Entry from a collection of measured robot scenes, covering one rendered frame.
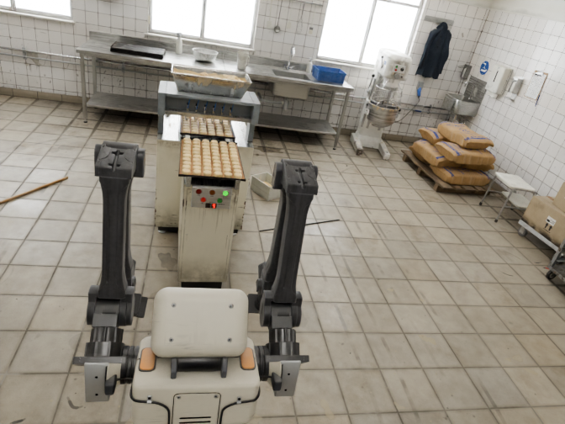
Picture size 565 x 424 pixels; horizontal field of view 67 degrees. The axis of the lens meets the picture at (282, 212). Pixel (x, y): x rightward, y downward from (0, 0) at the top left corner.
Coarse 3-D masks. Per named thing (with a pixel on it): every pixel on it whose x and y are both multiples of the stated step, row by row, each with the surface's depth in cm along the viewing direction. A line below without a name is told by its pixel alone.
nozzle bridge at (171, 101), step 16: (160, 96) 292; (176, 96) 294; (192, 96) 296; (208, 96) 303; (160, 112) 297; (176, 112) 303; (192, 112) 307; (208, 112) 313; (224, 112) 315; (240, 112) 317; (256, 112) 311; (160, 128) 314
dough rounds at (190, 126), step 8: (184, 120) 327; (192, 120) 329; (200, 120) 333; (208, 120) 337; (216, 120) 339; (224, 120) 343; (184, 128) 313; (192, 128) 315; (200, 128) 318; (208, 128) 323; (216, 128) 325; (224, 128) 327; (232, 136) 320
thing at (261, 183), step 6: (258, 174) 448; (264, 174) 455; (270, 174) 453; (252, 180) 444; (258, 180) 437; (264, 180) 459; (270, 180) 455; (252, 186) 446; (258, 186) 439; (264, 186) 432; (270, 186) 450; (258, 192) 441; (264, 192) 434; (270, 192) 430; (276, 192) 436; (264, 198) 436; (270, 198) 434; (276, 198) 441
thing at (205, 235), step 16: (192, 208) 263; (208, 208) 265; (192, 224) 269; (208, 224) 271; (224, 224) 274; (192, 240) 275; (208, 240) 278; (224, 240) 280; (192, 256) 282; (208, 256) 284; (224, 256) 287; (192, 272) 288; (208, 272) 291; (224, 272) 294; (208, 288) 302
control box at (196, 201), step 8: (192, 192) 255; (208, 192) 256; (216, 192) 257; (192, 200) 257; (200, 200) 258; (208, 200) 259; (216, 200) 260; (224, 200) 262; (216, 208) 263; (224, 208) 264
